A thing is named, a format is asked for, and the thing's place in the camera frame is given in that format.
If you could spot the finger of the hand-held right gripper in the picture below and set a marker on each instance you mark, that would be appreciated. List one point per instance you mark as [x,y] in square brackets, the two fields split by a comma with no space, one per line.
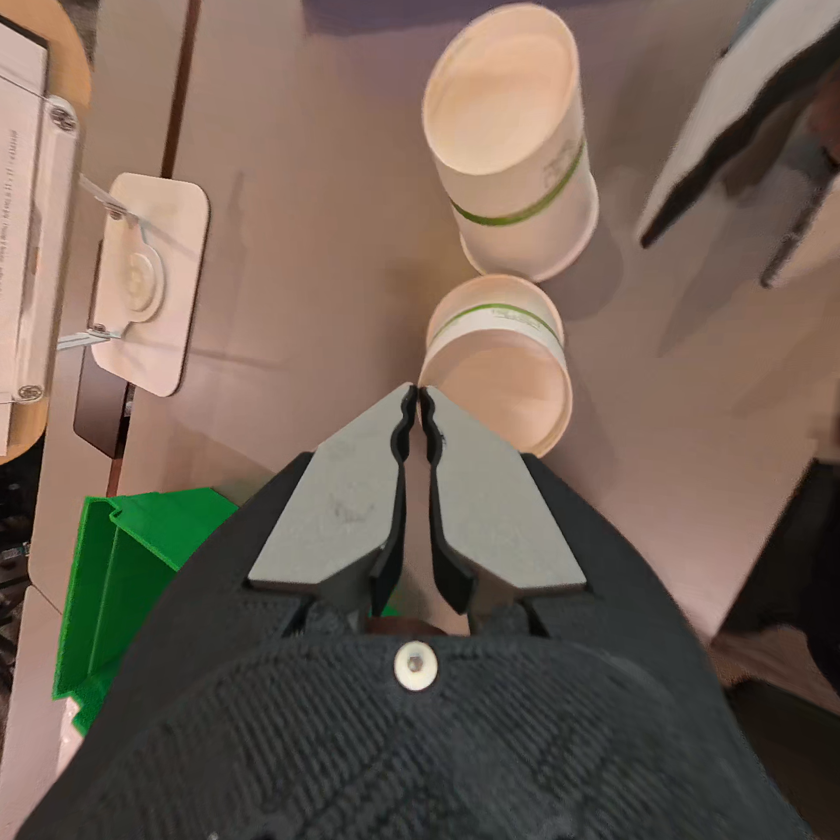
[817,229]
[722,111]

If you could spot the green plastic bin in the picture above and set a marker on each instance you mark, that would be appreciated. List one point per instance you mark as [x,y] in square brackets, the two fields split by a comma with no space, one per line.
[124,577]

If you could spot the white paper cup green band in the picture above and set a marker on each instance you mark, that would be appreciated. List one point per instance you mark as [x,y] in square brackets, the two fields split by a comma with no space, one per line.
[499,374]
[518,197]

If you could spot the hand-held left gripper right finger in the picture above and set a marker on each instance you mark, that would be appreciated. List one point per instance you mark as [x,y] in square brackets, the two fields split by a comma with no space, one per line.
[499,518]

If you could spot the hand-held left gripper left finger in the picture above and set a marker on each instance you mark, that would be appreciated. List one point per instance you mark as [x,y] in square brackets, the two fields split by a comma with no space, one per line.
[334,512]

